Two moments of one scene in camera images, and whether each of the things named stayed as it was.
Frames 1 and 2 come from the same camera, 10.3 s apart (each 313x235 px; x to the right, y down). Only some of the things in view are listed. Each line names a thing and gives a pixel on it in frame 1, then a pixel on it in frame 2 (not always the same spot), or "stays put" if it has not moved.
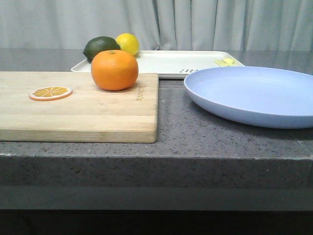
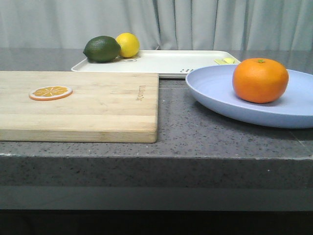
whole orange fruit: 114,70 -> 260,80
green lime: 99,44 stays put
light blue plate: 257,95 stays put
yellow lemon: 128,42 stays put
